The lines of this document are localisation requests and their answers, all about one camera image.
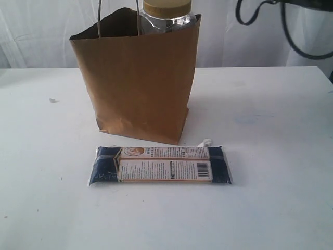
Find white paper bits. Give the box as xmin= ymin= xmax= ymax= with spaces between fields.
xmin=197 ymin=139 xmax=212 ymax=147

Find brown paper shopping bag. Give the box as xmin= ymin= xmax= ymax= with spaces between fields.
xmin=70 ymin=7 xmax=201 ymax=145

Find dark blue noodle package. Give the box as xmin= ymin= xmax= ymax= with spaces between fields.
xmin=89 ymin=147 xmax=232 ymax=184

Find clear nut jar gold lid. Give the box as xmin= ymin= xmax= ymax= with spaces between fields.
xmin=140 ymin=0 xmax=197 ymax=34

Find white backdrop curtain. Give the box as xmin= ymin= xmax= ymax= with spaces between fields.
xmin=1 ymin=1 xmax=332 ymax=74

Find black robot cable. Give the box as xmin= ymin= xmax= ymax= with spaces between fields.
xmin=235 ymin=0 xmax=333 ymax=58

